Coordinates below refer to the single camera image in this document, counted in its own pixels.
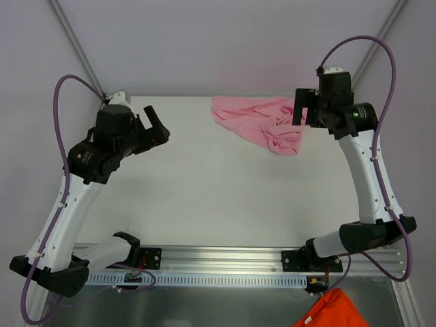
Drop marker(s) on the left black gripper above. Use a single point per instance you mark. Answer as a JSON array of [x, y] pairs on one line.
[[147, 133]]

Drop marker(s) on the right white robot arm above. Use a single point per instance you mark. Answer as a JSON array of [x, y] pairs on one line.
[[381, 219]]

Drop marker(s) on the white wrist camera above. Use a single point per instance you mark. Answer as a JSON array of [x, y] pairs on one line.
[[332, 70], [119, 98]]

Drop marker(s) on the left aluminium frame post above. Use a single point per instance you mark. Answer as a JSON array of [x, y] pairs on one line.
[[63, 21]]

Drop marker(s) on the pink t shirt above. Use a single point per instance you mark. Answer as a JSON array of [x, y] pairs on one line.
[[266, 122]]

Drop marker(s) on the orange t shirt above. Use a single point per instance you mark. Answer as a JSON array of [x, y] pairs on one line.
[[334, 308]]

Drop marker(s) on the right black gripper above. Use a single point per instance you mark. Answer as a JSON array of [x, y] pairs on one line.
[[309, 107]]

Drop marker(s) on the slotted cable duct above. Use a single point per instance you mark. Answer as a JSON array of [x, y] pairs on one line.
[[198, 280]]

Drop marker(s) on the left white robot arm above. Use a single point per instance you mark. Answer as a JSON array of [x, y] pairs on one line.
[[52, 262]]

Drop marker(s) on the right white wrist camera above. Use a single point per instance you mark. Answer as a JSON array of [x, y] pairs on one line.
[[332, 70]]

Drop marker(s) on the aluminium mounting rail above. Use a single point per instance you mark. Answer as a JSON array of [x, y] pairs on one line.
[[255, 260]]

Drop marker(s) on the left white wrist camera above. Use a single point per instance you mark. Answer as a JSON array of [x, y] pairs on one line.
[[119, 98]]

